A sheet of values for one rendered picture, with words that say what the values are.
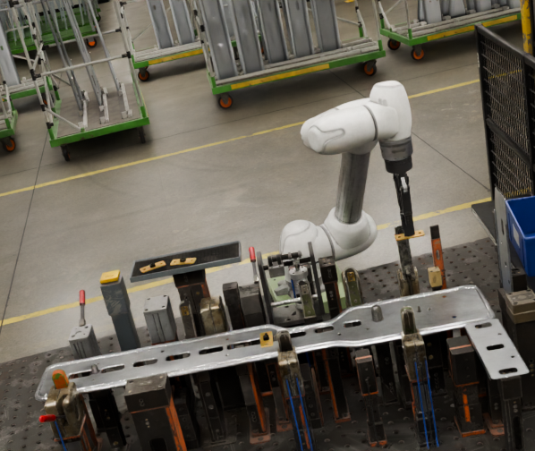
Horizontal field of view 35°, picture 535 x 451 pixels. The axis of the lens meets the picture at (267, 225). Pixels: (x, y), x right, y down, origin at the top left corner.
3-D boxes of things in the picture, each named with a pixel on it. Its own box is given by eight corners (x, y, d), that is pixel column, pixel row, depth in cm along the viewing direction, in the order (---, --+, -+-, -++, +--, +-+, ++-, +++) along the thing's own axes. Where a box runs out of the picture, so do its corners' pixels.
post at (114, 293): (131, 397, 299) (98, 287, 283) (134, 386, 306) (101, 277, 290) (152, 394, 299) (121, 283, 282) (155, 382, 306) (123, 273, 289)
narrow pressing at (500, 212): (513, 305, 249) (503, 198, 236) (501, 288, 259) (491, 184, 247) (514, 305, 249) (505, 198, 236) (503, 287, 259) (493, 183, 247)
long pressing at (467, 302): (30, 408, 251) (29, 404, 250) (46, 367, 271) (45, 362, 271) (498, 321, 245) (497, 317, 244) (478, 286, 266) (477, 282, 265)
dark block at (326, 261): (340, 378, 285) (319, 267, 270) (338, 367, 292) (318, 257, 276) (355, 376, 285) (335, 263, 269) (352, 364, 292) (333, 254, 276)
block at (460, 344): (457, 440, 245) (446, 357, 235) (448, 418, 255) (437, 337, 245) (490, 435, 245) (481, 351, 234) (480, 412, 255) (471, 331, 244)
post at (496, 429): (492, 437, 244) (482, 351, 233) (482, 414, 254) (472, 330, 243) (514, 433, 243) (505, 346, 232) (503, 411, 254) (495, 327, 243)
